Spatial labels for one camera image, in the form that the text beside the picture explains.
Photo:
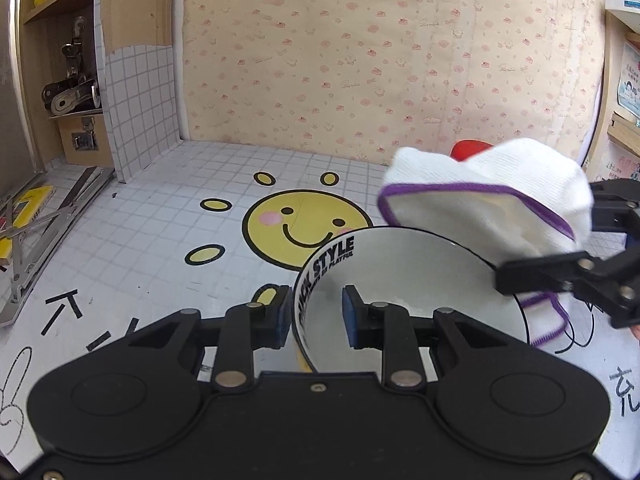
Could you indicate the white cardboard box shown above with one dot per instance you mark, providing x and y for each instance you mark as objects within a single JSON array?
[{"x": 625, "y": 2}]

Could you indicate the pink cartoon paper poster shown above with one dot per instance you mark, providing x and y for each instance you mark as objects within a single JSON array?
[{"x": 622, "y": 167}]

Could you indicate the wooden cabinet with tile sticker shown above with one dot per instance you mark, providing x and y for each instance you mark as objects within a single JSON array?
[{"x": 140, "y": 5}]

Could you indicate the wooden wall shelf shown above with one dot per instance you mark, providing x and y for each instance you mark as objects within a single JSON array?
[{"x": 625, "y": 135}]

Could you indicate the wooden box with metal latch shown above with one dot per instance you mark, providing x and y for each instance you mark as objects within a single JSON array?
[{"x": 85, "y": 150}]

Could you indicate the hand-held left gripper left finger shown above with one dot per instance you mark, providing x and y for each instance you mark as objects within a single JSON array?
[{"x": 282, "y": 320}]

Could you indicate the blue cartoon paper poster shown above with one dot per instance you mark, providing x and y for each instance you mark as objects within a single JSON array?
[{"x": 631, "y": 85}]

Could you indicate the upright metal clip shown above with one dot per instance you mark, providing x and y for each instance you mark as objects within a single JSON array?
[{"x": 74, "y": 52}]

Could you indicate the white bowl with black rim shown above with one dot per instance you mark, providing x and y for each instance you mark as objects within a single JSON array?
[{"x": 425, "y": 280}]

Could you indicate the red cylindrical speaker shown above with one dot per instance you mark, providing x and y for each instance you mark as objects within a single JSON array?
[{"x": 470, "y": 151}]

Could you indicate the folding metal stand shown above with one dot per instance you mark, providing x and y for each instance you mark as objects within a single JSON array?
[{"x": 45, "y": 245}]

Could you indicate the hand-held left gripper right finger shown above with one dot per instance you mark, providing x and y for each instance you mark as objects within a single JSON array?
[{"x": 350, "y": 317}]

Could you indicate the white cloth with purple trim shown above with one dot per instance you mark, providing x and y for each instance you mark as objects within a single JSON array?
[{"x": 500, "y": 170}]

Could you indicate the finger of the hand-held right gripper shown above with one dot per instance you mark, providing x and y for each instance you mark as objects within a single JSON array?
[
  {"x": 540, "y": 272},
  {"x": 612, "y": 205}
]

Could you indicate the lying metal clip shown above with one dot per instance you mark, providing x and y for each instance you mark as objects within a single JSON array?
[{"x": 70, "y": 97}]

